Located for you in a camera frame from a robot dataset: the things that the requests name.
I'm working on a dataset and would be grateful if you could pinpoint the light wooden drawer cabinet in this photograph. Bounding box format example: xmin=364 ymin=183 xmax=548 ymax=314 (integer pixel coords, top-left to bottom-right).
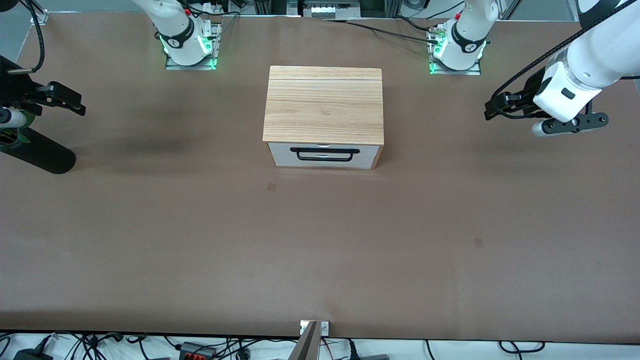
xmin=262 ymin=65 xmax=385 ymax=170

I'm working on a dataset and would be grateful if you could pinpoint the black vase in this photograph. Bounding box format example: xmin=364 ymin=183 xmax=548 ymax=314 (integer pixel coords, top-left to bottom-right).
xmin=0 ymin=127 xmax=77 ymax=175

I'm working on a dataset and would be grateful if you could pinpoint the white power strip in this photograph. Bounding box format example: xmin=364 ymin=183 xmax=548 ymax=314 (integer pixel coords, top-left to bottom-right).
xmin=299 ymin=0 xmax=362 ymax=20

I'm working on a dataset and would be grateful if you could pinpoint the black power adapter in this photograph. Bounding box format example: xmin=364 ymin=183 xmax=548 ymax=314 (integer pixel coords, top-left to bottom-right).
xmin=14 ymin=348 xmax=53 ymax=360

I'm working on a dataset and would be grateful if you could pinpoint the black and red connector block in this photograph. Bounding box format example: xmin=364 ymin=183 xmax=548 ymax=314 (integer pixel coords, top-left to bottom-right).
xmin=179 ymin=342 xmax=217 ymax=360

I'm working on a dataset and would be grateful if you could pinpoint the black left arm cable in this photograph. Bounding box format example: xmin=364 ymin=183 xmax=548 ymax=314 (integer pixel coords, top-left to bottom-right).
xmin=490 ymin=0 xmax=640 ymax=121

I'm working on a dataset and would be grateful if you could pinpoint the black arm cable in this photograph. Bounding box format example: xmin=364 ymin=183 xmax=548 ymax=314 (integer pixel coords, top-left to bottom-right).
xmin=7 ymin=0 xmax=47 ymax=75
xmin=490 ymin=0 xmax=640 ymax=121

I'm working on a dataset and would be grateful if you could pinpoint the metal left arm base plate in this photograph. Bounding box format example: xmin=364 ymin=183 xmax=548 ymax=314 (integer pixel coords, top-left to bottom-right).
xmin=428 ymin=22 xmax=482 ymax=76

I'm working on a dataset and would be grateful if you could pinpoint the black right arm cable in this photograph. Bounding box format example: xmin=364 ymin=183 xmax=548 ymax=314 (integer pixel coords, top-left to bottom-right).
xmin=7 ymin=0 xmax=47 ymax=75

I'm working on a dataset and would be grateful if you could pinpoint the black cable on table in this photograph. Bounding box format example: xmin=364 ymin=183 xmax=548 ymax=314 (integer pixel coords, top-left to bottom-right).
xmin=320 ymin=17 xmax=443 ymax=45

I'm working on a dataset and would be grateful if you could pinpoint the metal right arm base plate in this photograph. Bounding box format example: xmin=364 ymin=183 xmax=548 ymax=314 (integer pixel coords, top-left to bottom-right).
xmin=165 ymin=20 xmax=222 ymax=71

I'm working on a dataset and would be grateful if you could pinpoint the looped black cable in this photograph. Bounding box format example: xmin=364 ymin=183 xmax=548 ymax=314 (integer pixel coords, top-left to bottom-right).
xmin=499 ymin=341 xmax=546 ymax=354

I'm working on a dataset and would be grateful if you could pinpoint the silver clamp bracket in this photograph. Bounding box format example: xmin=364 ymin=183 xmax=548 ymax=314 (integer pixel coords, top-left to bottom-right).
xmin=300 ymin=320 xmax=330 ymax=337

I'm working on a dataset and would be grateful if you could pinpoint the tan stand post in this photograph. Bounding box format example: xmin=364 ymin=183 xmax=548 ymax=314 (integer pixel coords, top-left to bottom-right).
xmin=287 ymin=321 xmax=321 ymax=360

